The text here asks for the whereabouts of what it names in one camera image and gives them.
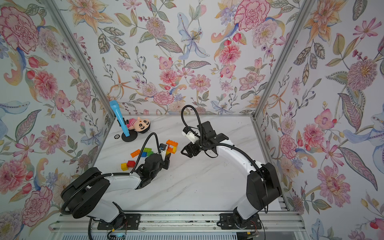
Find yellow lego brick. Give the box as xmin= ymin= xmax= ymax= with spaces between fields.
xmin=167 ymin=147 xmax=177 ymax=154

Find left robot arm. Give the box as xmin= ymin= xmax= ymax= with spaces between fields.
xmin=61 ymin=153 xmax=171 ymax=228

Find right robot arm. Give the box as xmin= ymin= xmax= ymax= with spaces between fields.
xmin=181 ymin=122 xmax=282 ymax=225

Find orange lego plate on table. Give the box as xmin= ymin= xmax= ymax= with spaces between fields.
xmin=131 ymin=150 xmax=141 ymax=158

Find black round stand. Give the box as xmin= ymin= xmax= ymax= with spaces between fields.
xmin=121 ymin=119 xmax=138 ymax=142

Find plush doll head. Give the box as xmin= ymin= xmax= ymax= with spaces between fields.
xmin=126 ymin=117 xmax=151 ymax=134

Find blue tube on stand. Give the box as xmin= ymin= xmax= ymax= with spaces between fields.
xmin=110 ymin=100 xmax=130 ymax=137

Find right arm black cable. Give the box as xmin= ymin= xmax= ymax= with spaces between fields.
xmin=180 ymin=104 xmax=203 ymax=136

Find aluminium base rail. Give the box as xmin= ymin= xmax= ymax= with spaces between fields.
xmin=47 ymin=210 xmax=307 ymax=240

